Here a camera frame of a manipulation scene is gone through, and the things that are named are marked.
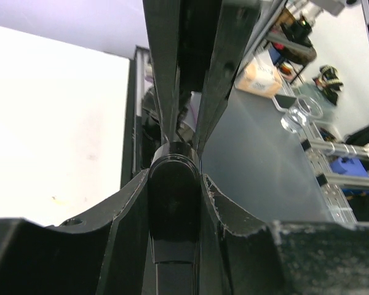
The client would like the cardboard box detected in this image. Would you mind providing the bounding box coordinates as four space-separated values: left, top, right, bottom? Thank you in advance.
235 52 282 98

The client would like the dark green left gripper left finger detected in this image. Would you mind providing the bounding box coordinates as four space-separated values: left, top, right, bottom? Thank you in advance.
0 170 148 294

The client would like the black stapler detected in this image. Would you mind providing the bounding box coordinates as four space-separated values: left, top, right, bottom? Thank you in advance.
147 142 200 294

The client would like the blue plastic part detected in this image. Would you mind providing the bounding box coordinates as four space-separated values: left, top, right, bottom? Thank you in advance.
330 157 369 178

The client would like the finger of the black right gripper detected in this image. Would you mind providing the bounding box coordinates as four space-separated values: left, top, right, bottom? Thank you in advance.
143 1 181 144
196 1 261 152

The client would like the clear plastic cup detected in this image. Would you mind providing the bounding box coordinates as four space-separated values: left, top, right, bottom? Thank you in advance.
280 95 323 133

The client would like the aluminium frame rail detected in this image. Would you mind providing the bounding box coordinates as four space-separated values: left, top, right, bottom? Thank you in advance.
300 122 369 223

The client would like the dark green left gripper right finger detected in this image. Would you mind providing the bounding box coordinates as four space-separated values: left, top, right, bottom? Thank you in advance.
199 175 369 294

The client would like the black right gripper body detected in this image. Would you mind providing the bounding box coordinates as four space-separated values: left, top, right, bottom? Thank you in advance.
178 0 221 92

